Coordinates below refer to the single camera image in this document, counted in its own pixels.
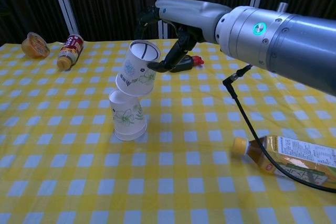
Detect red label bottle yellow cap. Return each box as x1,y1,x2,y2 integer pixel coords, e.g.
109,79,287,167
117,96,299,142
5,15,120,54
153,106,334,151
57,34,85,71

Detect tea bottle yellow cap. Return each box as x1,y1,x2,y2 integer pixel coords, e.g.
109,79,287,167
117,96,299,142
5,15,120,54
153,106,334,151
231,134,336,190

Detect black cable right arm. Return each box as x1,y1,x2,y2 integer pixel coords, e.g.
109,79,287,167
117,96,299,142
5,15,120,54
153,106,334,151
222,64,336,193

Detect small black bottle red cap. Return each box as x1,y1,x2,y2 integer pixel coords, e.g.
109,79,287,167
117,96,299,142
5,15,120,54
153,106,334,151
169,55,205,73

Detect paper cup black line bottom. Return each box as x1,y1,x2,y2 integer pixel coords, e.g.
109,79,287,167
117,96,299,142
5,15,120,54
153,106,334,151
115,39,161,97

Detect paper cup blue flower print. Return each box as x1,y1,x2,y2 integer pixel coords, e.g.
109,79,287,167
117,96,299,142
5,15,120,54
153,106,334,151
114,126,148,141

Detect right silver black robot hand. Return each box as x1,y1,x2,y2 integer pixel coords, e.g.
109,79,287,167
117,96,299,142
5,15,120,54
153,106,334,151
133,0,233,74

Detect paper cup large green flower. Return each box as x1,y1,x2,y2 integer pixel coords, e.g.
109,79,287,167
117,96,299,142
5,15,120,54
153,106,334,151
108,88,147,138

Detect yellow white checked tablecloth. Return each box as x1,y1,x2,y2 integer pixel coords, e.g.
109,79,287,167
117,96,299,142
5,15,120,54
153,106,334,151
0,34,336,224

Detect orange jelly cup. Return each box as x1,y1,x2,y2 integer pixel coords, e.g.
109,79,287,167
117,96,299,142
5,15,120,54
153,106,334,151
21,31,50,58

